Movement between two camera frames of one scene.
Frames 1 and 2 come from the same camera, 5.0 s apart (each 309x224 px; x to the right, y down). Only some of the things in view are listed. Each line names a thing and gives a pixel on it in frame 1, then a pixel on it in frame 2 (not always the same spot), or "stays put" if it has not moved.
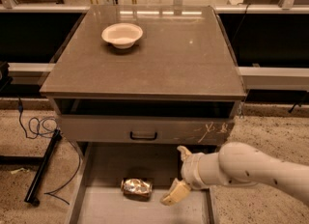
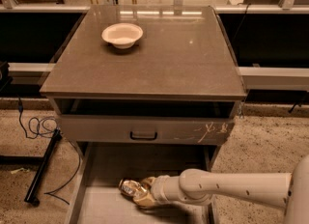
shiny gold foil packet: [134, 188] stays put
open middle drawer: [101, 167] stays put
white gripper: [188, 170] → [159, 187]
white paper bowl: [122, 35] stays put
